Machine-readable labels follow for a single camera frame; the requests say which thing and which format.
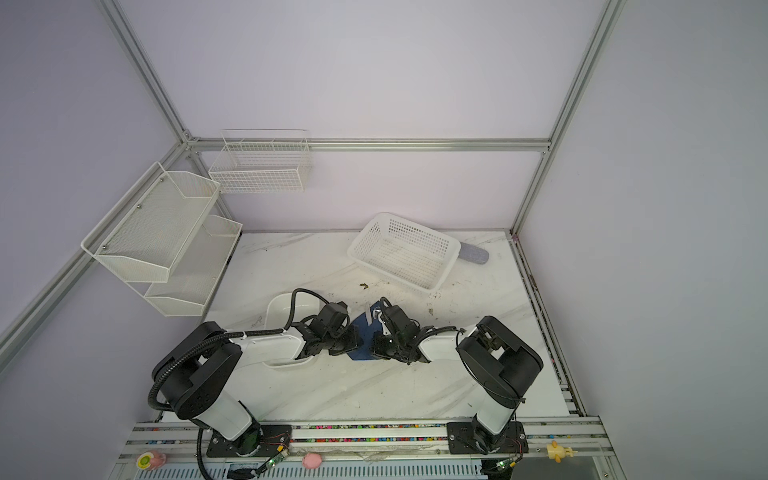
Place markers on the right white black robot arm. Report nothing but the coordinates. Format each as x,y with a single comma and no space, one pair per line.
494,357

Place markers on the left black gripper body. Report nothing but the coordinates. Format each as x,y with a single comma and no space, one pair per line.
342,342

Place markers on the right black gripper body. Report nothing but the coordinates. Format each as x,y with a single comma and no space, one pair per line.
388,346

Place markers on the white rectangular plastic tray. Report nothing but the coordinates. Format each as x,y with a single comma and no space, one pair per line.
277,315

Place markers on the aluminium frame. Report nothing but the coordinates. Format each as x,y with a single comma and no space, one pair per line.
78,126

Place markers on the grey oval pouch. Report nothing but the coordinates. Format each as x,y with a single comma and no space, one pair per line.
473,254

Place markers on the white perforated plastic basket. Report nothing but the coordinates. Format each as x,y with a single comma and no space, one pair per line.
402,250

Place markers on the yellow toy figure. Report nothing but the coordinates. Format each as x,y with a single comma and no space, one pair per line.
558,452

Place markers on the white two-tier mesh shelf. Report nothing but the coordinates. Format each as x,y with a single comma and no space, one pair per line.
165,242

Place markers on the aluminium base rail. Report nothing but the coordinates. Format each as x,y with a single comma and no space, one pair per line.
401,449

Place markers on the pink green toy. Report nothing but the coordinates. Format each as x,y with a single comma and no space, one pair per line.
151,460

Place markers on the blue paper napkin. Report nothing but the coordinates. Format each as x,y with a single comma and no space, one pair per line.
368,325

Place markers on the pink round toy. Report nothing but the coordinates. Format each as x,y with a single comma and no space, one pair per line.
312,461

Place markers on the white wire wall basket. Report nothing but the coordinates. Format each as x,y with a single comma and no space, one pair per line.
254,161

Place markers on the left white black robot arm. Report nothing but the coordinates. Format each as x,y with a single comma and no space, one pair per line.
191,380

